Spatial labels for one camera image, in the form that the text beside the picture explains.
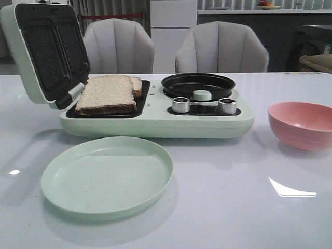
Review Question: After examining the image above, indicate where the bread slice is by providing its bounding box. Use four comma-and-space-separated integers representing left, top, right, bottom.
75, 75, 137, 115
130, 77, 142, 97

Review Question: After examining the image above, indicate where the pink bowl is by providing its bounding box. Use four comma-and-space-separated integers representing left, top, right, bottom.
268, 102, 331, 151

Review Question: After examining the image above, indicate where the green breakfast maker lid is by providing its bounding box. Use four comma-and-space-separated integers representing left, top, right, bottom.
1, 3, 90, 110

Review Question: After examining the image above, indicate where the left silver knob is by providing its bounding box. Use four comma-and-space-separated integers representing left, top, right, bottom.
171, 96, 190, 113

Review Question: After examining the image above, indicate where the silver knob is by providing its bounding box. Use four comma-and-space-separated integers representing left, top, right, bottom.
171, 96, 190, 113
218, 98, 237, 115

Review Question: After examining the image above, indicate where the black round frying pan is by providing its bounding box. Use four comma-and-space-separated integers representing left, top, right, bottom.
161, 73, 235, 101

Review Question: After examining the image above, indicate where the right silver knob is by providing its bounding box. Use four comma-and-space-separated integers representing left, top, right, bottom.
218, 98, 237, 115

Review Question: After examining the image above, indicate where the light green plate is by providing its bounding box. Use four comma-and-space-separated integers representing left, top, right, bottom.
41, 136, 173, 220

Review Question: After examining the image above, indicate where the right beige chair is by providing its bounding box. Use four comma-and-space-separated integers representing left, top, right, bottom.
175, 21, 269, 73

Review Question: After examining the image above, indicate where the beige chair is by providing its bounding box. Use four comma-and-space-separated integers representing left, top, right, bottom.
83, 19, 155, 74
175, 21, 269, 73

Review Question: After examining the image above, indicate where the left beige chair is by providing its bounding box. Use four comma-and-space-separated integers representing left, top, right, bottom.
83, 19, 155, 74

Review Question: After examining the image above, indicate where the white refrigerator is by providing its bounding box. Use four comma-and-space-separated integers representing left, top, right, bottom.
150, 1, 197, 74

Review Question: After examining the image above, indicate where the red barrier belt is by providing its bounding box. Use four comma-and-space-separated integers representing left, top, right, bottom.
81, 12, 144, 20

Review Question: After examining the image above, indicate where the dark kitchen counter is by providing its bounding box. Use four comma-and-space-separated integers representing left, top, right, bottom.
197, 9, 331, 72

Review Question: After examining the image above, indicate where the fruit plate on counter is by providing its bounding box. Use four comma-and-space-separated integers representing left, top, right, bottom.
256, 0, 281, 10

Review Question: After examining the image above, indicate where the olive cushion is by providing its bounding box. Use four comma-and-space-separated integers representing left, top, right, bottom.
299, 54, 332, 74

